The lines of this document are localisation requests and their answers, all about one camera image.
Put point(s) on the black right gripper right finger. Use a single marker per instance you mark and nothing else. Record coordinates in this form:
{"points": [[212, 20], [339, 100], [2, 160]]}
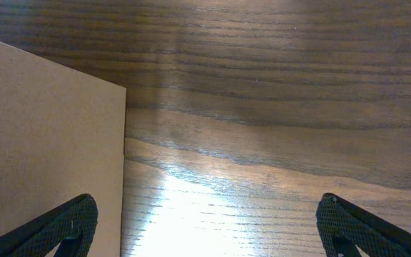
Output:
{"points": [[349, 230]]}

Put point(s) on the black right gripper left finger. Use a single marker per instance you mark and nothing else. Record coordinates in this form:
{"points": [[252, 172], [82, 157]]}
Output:
{"points": [[68, 229]]}

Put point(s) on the brown cardboard box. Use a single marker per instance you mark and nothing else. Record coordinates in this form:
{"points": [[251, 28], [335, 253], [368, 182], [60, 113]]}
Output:
{"points": [[61, 135]]}

